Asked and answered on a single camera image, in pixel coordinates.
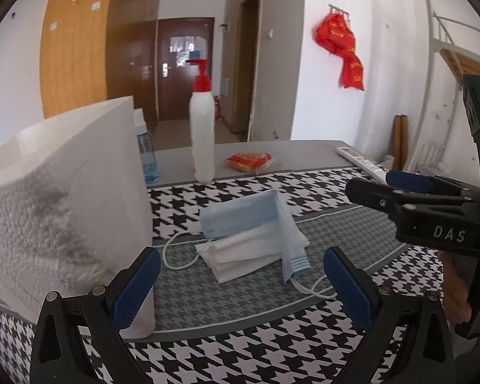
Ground brown side door frame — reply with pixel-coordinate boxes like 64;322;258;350
232;0;265;141

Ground pile of blue face masks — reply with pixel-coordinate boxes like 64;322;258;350
162;189;337;299

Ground white bottle with red pump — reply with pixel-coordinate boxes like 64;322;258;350
185;59;217;184

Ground white ribbed radiator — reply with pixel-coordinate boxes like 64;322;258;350
415;143;444;169

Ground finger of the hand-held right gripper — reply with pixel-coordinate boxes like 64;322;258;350
385;170;471;201
345;178;409;225

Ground person's right hand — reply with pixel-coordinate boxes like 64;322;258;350
440;250;473;324

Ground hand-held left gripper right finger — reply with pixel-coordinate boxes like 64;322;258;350
323;246;457;384

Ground clear blue bottle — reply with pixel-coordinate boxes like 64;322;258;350
134;109;161;185

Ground wooden sticks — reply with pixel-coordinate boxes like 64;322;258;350
392;115;411;172

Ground red snack packet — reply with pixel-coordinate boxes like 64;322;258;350
224;152;273;173

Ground white foam box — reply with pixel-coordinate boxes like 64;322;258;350
0;96;156;339

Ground white remote control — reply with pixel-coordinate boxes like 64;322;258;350
337;146;393;182

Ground wooden wardrobe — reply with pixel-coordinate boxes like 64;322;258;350
40;0;161;129

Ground white face mask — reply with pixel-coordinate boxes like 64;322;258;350
195;224;289;284

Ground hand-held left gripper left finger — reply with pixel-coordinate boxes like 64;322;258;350
29;247;162;384

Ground houndstooth tablecloth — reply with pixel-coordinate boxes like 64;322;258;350
0;140;480;384

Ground brown entrance door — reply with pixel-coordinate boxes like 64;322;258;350
155;17;216;123

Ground red hanging bags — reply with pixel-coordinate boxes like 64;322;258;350
314;11;365;91

